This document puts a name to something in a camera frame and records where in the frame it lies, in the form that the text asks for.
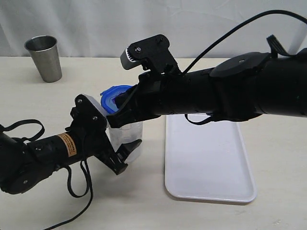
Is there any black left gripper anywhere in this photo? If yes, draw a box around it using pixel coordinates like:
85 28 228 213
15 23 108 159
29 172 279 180
69 112 142 175

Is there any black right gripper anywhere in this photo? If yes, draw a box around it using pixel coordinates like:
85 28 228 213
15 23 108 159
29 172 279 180
106 71 173 128

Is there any clear plastic tall container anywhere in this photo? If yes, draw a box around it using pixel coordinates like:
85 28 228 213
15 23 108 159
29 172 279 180
100 95 144 165

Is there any blue plastic lid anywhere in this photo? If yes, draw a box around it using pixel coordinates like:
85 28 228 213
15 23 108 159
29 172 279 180
100 85 132 115

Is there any stainless steel cup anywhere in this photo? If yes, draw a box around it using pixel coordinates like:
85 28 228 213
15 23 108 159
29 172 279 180
24 35 62 83

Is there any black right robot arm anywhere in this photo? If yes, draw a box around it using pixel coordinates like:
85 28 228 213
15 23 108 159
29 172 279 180
107 49 307 128

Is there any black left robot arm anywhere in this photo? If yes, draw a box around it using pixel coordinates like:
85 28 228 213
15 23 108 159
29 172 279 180
0 115 142 195

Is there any white rectangular tray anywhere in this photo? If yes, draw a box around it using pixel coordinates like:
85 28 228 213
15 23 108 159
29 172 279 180
165 115 257 204

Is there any white backdrop curtain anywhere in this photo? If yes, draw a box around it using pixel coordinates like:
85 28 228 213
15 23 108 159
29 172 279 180
0 0 307 58

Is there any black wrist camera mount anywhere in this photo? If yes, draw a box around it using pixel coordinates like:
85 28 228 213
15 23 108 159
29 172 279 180
70 94 107 132

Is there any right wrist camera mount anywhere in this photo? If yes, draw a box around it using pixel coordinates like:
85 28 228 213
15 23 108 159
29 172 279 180
120 34 181 74

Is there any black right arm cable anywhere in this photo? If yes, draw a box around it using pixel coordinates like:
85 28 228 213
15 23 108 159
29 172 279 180
182 10 307 127

